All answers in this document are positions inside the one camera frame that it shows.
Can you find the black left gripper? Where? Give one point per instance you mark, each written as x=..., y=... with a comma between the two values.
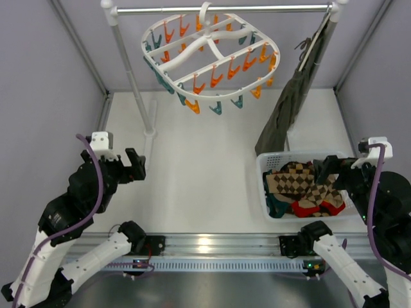
x=122, y=171

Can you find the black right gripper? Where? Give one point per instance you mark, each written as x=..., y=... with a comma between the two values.
x=344, y=170

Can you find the brown argyle sock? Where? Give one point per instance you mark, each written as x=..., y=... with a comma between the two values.
x=298, y=168
x=303, y=186

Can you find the white round clip hanger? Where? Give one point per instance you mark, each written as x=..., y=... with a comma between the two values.
x=210, y=58

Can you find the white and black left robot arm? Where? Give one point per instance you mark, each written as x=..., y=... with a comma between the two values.
x=45, y=281

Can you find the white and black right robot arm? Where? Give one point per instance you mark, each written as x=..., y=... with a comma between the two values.
x=382, y=198

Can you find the red santa sock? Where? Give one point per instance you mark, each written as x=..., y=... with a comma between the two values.
x=325, y=209

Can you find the teal green sock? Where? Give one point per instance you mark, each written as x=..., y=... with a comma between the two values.
x=277, y=208

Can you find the white plastic laundry basket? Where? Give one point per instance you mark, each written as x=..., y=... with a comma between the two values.
x=273, y=162

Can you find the olive green hanging garment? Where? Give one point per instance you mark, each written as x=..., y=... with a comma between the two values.
x=274, y=134

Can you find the white and steel clothes rack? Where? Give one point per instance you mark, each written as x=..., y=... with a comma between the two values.
x=221, y=9

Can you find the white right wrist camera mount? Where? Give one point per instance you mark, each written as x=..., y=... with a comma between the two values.
x=370, y=149

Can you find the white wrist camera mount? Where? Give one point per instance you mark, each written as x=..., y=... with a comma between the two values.
x=102, y=145
x=370, y=149

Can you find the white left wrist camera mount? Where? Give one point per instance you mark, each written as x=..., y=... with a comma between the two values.
x=102, y=145

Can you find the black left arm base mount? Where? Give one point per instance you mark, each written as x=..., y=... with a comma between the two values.
x=154, y=245

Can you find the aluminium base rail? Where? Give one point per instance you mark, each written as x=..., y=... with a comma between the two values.
x=225, y=245

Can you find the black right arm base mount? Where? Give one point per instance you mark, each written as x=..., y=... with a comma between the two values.
x=290, y=246

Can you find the grey slotted cable duct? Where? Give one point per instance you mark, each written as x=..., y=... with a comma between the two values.
x=236, y=265

